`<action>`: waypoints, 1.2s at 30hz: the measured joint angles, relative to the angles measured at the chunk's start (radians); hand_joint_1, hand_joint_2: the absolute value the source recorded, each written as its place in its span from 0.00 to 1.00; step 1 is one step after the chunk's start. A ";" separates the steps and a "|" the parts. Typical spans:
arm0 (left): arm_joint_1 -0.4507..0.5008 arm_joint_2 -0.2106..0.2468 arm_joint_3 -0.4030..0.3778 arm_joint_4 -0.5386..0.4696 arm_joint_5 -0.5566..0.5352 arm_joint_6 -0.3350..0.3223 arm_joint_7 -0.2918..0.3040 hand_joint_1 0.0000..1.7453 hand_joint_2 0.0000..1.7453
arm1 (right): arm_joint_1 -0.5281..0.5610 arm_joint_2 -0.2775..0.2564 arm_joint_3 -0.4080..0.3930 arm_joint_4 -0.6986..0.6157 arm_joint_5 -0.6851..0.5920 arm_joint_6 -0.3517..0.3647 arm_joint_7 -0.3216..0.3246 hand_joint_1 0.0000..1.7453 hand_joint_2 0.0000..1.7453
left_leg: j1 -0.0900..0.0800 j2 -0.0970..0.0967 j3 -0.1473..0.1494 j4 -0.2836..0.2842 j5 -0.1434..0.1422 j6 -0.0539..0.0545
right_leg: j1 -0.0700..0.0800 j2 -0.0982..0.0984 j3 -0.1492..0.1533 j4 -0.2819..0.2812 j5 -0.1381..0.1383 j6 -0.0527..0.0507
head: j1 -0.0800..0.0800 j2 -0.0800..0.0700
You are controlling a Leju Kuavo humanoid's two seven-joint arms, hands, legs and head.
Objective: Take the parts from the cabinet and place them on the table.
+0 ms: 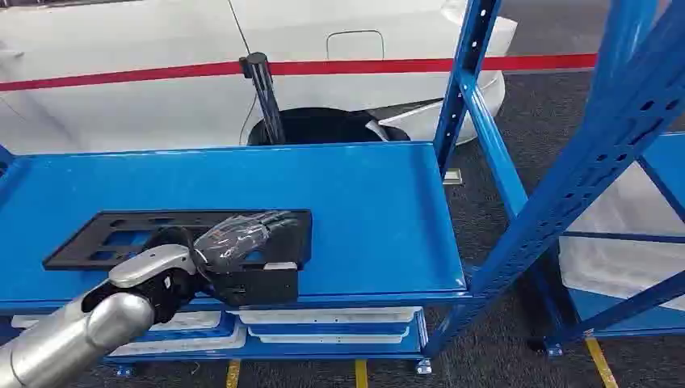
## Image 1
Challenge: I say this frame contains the large white sheet panel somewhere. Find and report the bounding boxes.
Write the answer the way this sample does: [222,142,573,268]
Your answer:
[559,160,685,313]

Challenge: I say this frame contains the black perforated plastic plate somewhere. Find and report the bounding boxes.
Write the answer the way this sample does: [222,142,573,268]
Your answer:
[42,209,313,272]

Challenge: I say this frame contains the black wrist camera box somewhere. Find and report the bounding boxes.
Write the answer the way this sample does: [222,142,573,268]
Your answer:
[211,261,300,307]

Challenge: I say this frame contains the blue steel shelf rack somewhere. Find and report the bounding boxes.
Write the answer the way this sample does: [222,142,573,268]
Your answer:
[0,0,685,376]
[545,131,685,358]

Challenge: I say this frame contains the red barrier belt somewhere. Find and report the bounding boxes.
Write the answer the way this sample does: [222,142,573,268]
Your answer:
[0,52,598,93]

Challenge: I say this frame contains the black stanchion post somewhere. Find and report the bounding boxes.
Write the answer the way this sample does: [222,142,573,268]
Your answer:
[239,52,286,146]

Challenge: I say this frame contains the white car body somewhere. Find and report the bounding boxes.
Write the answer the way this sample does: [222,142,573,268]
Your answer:
[0,0,518,156]

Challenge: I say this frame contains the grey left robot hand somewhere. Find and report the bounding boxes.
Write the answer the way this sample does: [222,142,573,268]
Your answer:
[193,210,300,275]

